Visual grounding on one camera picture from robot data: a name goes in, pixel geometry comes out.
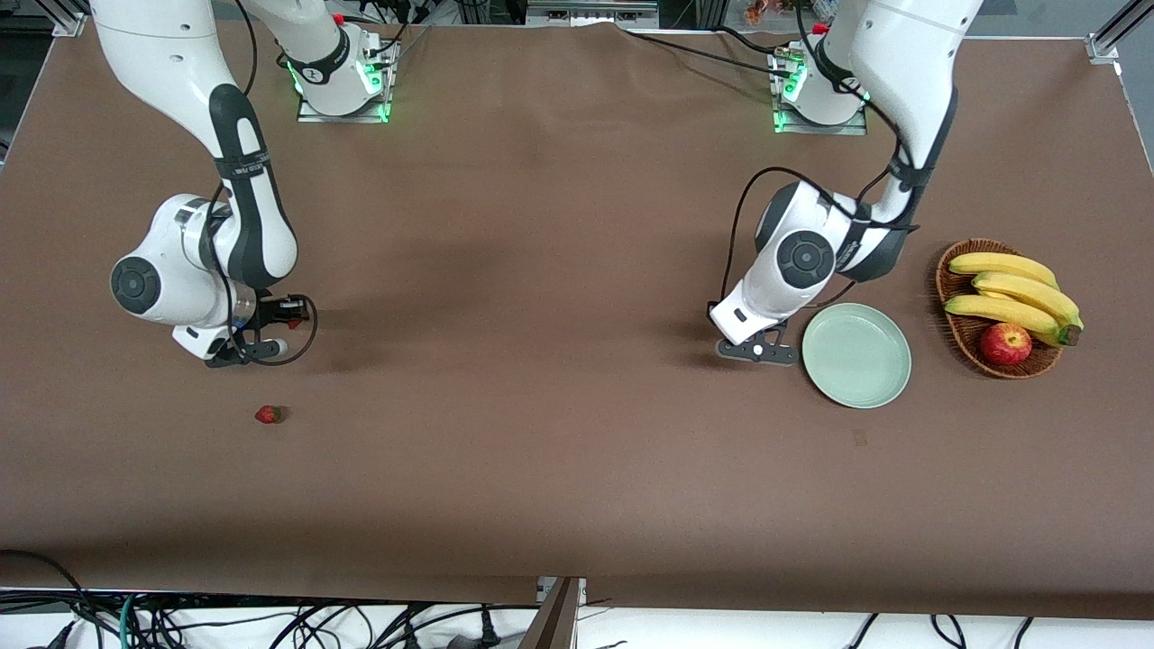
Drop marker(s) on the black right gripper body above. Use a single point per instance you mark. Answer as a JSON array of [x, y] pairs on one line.
[[268, 314]]

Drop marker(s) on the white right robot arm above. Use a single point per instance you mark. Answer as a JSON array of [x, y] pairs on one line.
[[171, 54]]

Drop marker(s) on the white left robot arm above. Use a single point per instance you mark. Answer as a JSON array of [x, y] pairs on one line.
[[911, 72]]

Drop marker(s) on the pale green round plate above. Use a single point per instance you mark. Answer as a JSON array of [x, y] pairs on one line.
[[856, 361]]

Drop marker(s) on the table cover sheet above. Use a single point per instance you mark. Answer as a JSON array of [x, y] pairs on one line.
[[577, 270]]

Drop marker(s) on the brown wicker basket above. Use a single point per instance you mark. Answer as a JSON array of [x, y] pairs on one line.
[[966, 347]]

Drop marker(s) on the yellow banana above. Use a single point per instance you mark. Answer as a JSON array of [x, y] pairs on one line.
[[1001, 264], [1028, 290], [1001, 311]]

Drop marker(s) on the red apple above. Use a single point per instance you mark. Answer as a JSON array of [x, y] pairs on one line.
[[1005, 345]]

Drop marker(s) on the orange colourful background items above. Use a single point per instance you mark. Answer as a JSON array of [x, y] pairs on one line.
[[762, 11]]

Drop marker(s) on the grey background device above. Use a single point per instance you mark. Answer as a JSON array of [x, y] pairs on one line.
[[590, 13]]

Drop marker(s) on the black floor plug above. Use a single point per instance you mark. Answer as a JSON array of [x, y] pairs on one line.
[[489, 631]]

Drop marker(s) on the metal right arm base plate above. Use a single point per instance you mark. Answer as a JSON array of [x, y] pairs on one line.
[[315, 115]]

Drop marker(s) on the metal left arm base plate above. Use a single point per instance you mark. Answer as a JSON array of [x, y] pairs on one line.
[[820, 130]]

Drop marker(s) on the table frame post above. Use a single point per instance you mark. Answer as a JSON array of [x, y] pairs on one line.
[[554, 622]]

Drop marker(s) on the aluminium frame profile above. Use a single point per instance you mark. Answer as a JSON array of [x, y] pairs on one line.
[[1118, 31], [72, 18]]

